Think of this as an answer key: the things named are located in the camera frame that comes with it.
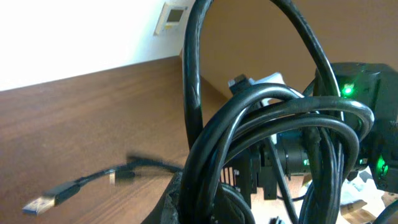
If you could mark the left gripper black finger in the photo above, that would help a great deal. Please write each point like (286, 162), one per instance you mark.
(167, 209)

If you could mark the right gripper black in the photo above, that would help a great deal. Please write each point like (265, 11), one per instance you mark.
(250, 170)

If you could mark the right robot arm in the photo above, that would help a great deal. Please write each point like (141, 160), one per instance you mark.
(371, 84)

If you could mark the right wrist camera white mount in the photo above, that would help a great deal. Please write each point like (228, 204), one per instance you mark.
(264, 84)

